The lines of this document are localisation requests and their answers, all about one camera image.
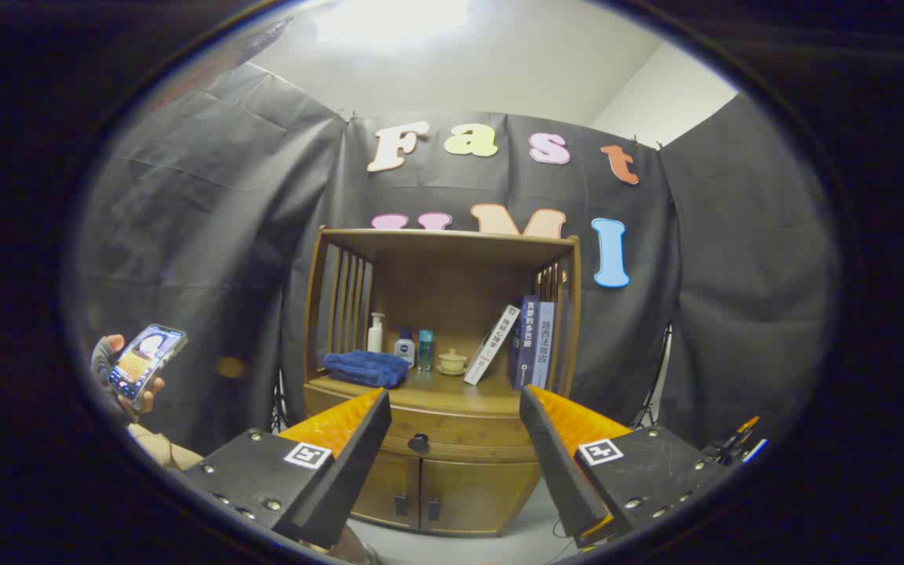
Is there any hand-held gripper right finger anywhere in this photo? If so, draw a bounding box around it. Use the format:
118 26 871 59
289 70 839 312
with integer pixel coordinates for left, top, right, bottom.
519 385 729 549

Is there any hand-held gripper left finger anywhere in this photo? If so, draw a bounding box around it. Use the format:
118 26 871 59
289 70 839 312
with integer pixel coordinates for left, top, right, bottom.
183 388 392 550

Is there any wooden cabinet door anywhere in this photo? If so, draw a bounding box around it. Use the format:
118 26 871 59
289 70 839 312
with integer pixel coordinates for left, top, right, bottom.
350 449 422 530
420 457 541 536

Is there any wooden countertop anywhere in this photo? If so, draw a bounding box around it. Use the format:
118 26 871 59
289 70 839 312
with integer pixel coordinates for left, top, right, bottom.
307 365 567 417

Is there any wooden cabinet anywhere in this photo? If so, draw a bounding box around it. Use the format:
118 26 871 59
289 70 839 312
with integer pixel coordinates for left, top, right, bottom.
303 226 582 536

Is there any black backdrop stand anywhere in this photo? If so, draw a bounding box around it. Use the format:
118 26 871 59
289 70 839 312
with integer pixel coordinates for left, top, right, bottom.
272 369 292 432
631 326 673 428

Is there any folded blue towel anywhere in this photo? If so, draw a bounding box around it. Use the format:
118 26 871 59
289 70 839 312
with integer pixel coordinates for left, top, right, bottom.
322 350 411 389

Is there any pale lavender book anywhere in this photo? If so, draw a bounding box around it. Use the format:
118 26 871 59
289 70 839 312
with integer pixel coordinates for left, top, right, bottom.
532 301 556 391

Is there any dark blue book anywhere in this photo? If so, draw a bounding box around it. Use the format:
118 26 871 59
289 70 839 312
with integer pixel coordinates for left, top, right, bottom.
508 295 541 391

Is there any white book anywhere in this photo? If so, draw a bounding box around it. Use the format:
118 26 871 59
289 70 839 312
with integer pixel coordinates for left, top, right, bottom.
464 304 522 385

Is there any black and orange device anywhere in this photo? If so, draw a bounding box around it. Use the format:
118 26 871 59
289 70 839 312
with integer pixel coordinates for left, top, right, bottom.
703 416 771 468

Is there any person's beige clothing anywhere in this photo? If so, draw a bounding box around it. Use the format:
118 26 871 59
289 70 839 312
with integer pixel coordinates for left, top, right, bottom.
129 424 203 472

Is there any smartphone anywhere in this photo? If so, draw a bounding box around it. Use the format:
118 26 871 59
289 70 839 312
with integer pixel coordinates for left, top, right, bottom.
107 324 188 403

